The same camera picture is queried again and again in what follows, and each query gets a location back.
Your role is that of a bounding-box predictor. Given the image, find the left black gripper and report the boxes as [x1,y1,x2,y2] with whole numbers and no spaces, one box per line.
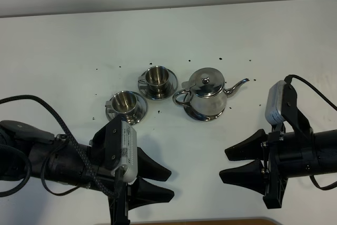
[28,124,174,224]

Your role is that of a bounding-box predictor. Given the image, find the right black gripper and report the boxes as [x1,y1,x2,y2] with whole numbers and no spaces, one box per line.
[219,123,314,209]

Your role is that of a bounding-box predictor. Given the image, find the stainless steel teapot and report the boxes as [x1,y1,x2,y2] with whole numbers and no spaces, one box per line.
[172,67,249,115]

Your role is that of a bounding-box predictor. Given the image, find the right black silver robot arm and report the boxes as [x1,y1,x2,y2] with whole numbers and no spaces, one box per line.
[219,124,336,209]

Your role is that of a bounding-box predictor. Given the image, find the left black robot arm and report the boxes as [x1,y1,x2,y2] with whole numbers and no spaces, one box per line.
[1,119,174,224]

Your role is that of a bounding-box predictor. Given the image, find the steel teapot saucer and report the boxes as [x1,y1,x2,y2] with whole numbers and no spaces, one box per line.
[184,106,224,122]

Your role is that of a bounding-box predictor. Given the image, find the near stainless steel teacup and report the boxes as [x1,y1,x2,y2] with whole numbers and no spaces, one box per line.
[105,91,138,115]

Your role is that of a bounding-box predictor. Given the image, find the stainless steel teacup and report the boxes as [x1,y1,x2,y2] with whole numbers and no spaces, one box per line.
[105,91,138,115]
[138,66,170,92]

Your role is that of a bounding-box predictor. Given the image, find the far stainless steel teacup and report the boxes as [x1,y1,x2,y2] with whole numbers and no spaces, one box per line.
[138,66,170,92]

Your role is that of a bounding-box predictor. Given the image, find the near steel cup saucer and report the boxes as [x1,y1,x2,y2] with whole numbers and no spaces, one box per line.
[105,92,148,125]

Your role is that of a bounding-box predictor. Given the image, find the steel cup saucer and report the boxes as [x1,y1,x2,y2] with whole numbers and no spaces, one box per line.
[137,69,178,100]
[105,92,148,125]

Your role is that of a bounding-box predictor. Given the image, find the far steel cup saucer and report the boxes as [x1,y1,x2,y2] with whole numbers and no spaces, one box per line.
[137,69,178,100]

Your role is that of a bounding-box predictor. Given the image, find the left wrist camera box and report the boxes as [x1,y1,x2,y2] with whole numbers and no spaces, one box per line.
[111,121,138,183]

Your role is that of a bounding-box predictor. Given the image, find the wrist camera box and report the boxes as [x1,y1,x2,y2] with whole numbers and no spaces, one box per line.
[111,121,138,183]
[265,80,286,125]

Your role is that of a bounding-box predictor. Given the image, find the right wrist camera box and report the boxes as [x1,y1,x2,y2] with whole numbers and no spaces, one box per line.
[265,80,286,125]

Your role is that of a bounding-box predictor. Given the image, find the left braided black cable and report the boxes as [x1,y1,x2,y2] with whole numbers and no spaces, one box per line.
[0,94,124,202]

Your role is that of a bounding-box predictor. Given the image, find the right black cable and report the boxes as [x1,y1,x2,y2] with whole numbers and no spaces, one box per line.
[284,74,337,190]

